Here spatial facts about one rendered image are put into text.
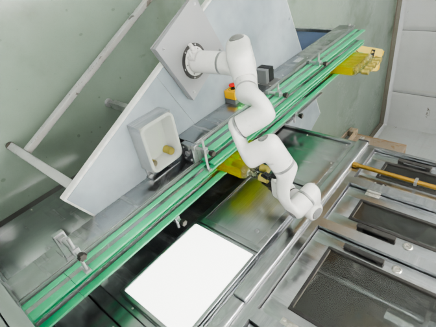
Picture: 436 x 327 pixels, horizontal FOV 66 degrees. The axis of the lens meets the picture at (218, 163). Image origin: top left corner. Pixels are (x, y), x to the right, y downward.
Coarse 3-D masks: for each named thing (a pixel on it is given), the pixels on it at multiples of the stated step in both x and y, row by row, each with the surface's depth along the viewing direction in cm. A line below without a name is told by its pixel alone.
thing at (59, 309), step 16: (320, 80) 226; (304, 96) 212; (288, 112) 198; (272, 128) 185; (208, 176) 160; (192, 192) 152; (176, 208) 144; (160, 224) 138; (144, 240) 132; (112, 256) 128; (128, 256) 127; (96, 272) 123; (112, 272) 122; (80, 288) 119; (64, 304) 114; (48, 320) 110
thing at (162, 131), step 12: (156, 120) 134; (168, 120) 142; (144, 132) 140; (156, 132) 145; (168, 132) 147; (144, 144) 133; (156, 144) 147; (168, 144) 152; (156, 156) 149; (168, 156) 149; (156, 168) 144
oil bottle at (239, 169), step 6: (228, 162) 155; (234, 162) 155; (240, 162) 154; (216, 168) 162; (222, 168) 158; (228, 168) 155; (234, 168) 152; (240, 168) 150; (246, 168) 150; (234, 174) 155; (240, 174) 152; (246, 174) 150
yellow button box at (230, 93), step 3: (234, 87) 174; (225, 90) 174; (228, 90) 173; (231, 90) 173; (234, 90) 172; (225, 93) 175; (228, 93) 173; (231, 93) 172; (234, 93) 171; (225, 96) 176; (228, 96) 174; (231, 96) 173; (234, 96) 171; (225, 99) 177; (228, 99) 175; (231, 99) 174; (234, 99) 173; (228, 102) 176; (231, 102) 175; (234, 102) 174; (237, 102) 175
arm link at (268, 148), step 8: (232, 120) 116; (232, 128) 115; (232, 136) 116; (240, 136) 116; (264, 136) 111; (272, 136) 109; (240, 144) 114; (248, 144) 113; (256, 144) 111; (264, 144) 109; (272, 144) 108; (280, 144) 110; (240, 152) 113; (248, 152) 112; (256, 152) 110; (264, 152) 109; (272, 152) 109; (280, 152) 110; (288, 152) 113; (248, 160) 112; (256, 160) 112; (264, 160) 112; (272, 160) 111; (280, 160) 111; (288, 160) 112; (272, 168) 113; (280, 168) 112
